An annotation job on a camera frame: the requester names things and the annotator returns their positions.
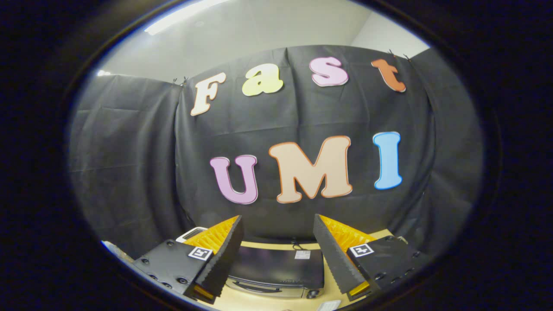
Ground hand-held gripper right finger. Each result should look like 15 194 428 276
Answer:
313 213 432 301

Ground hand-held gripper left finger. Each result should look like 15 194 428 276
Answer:
133 215 244 304

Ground black toaster oven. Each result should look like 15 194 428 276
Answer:
225 245 325 299

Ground white plastic object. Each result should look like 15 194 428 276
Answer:
176 226 209 243

